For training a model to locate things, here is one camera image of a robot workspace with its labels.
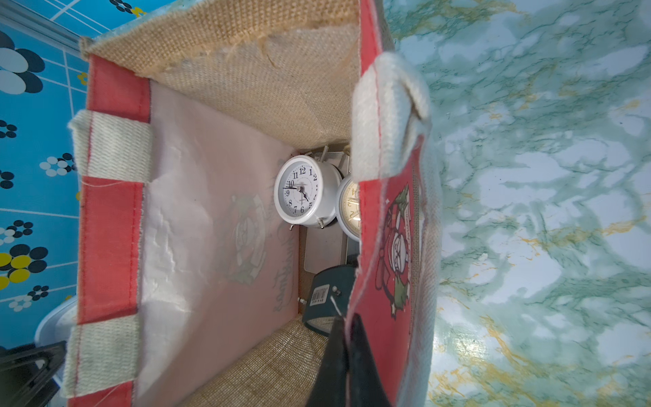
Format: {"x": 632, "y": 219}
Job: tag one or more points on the dark green triangular clock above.
{"x": 328, "y": 298}

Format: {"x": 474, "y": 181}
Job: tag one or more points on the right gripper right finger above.
{"x": 365, "y": 387}

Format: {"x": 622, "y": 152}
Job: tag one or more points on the blue mirror clock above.
{"x": 324, "y": 248}

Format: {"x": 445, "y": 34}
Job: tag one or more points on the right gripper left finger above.
{"x": 330, "y": 388}

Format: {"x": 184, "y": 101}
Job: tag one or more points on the white twin-bell alarm clock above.
{"x": 305, "y": 192}

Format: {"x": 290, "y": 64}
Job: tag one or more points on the grey round beige-face clock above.
{"x": 348, "y": 208}

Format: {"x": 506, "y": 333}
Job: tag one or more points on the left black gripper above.
{"x": 27, "y": 374}

